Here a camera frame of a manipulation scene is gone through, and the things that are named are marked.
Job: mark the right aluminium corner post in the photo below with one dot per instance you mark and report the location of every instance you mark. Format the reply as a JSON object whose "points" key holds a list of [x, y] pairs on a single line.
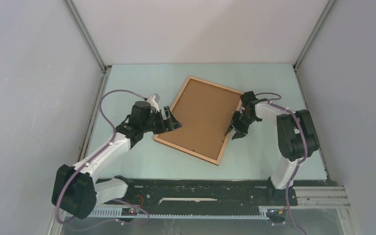
{"points": [[314, 33]]}

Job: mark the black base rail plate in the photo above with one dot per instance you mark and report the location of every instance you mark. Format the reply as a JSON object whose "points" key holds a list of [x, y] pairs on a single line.
{"points": [[206, 197]]}

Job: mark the white toothed cable duct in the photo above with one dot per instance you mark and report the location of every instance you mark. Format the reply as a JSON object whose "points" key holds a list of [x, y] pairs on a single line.
{"points": [[120, 212]]}

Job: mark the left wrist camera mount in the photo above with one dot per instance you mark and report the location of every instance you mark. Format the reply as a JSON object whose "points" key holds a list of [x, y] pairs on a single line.
{"points": [[154, 100]]}

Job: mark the brown cardboard backing board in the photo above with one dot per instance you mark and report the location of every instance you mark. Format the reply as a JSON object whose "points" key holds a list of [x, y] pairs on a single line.
{"points": [[201, 120]]}

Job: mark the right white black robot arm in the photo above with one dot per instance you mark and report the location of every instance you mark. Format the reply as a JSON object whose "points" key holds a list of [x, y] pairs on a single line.
{"points": [[296, 134]]}

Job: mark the light wooden picture frame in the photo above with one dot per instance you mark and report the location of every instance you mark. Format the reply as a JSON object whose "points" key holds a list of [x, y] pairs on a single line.
{"points": [[222, 152]]}

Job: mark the aluminium corner post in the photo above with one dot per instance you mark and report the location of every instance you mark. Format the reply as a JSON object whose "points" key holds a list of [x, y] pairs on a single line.
{"points": [[314, 33], [77, 19]]}

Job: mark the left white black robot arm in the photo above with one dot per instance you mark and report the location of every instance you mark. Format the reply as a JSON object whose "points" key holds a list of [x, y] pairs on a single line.
{"points": [[76, 188]]}

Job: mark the left aluminium corner post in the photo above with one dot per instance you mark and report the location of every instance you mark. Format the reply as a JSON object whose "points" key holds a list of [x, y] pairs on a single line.
{"points": [[77, 19]]}

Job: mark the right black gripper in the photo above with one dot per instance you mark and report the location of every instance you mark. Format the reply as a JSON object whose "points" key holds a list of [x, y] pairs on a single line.
{"points": [[239, 129]]}

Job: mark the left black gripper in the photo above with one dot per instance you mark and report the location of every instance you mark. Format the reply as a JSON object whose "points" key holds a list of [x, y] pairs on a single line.
{"points": [[170, 124]]}

